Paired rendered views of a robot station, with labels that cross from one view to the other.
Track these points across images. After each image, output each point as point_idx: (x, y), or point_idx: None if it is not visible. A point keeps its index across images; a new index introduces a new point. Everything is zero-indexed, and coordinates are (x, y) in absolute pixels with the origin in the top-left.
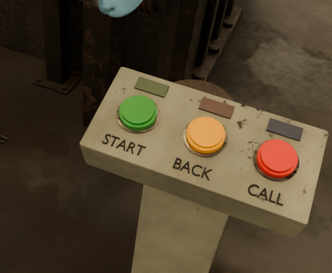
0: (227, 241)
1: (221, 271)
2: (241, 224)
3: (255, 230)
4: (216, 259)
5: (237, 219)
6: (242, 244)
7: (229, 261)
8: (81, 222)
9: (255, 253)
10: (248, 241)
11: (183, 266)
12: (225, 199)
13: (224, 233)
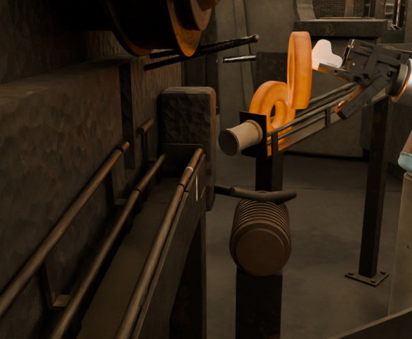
0: (342, 313)
1: (369, 313)
2: (320, 307)
3: (320, 301)
4: (361, 316)
5: (317, 309)
6: (337, 306)
7: (357, 310)
8: None
9: (339, 300)
10: (332, 303)
11: None
12: None
13: (335, 314)
